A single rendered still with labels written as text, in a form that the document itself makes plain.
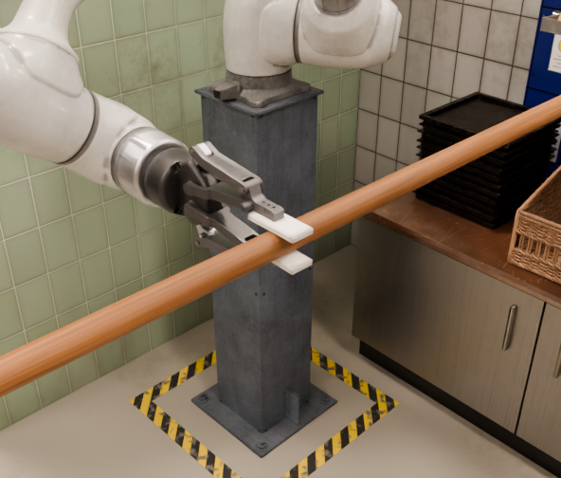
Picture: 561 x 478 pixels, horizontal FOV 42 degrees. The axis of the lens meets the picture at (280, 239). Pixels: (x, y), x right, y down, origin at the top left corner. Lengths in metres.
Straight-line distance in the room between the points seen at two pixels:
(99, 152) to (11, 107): 0.13
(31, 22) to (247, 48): 0.82
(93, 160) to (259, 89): 0.81
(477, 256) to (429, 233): 0.15
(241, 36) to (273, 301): 0.69
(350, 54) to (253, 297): 0.68
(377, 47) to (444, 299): 0.78
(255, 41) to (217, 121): 0.23
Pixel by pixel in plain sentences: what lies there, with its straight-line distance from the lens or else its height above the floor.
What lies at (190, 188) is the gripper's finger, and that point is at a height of 1.21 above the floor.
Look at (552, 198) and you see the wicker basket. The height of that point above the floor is 0.69.
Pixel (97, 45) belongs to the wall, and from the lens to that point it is 2.02.
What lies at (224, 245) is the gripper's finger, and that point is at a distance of 0.84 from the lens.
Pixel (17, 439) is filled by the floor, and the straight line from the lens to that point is 2.33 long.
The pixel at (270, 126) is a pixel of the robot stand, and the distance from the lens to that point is 1.69.
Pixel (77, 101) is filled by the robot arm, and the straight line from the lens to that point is 0.90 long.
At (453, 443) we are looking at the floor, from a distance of 2.24.
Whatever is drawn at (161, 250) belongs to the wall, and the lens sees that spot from 2.35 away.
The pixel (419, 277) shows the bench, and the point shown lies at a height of 0.44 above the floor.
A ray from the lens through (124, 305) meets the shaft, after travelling 0.66.
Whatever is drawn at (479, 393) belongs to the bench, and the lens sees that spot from 2.16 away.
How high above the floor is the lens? 1.59
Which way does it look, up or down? 31 degrees down
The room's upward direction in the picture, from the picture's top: straight up
